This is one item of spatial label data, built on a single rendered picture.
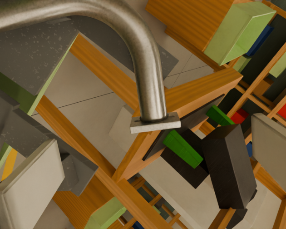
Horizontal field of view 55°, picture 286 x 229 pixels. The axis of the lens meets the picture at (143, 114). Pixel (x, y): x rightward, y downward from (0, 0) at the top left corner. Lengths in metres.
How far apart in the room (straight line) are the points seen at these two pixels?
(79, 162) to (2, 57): 0.16
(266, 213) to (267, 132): 7.13
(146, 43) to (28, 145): 0.18
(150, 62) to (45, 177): 0.17
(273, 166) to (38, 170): 0.13
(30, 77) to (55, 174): 0.20
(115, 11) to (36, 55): 0.12
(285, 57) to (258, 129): 5.35
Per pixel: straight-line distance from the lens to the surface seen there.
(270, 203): 7.12
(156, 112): 0.30
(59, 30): 0.35
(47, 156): 0.18
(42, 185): 0.17
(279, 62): 5.54
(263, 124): 0.17
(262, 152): 0.18
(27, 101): 0.52
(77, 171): 0.33
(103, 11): 0.29
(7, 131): 0.36
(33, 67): 0.37
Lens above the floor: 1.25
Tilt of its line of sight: 18 degrees down
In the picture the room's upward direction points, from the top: 132 degrees clockwise
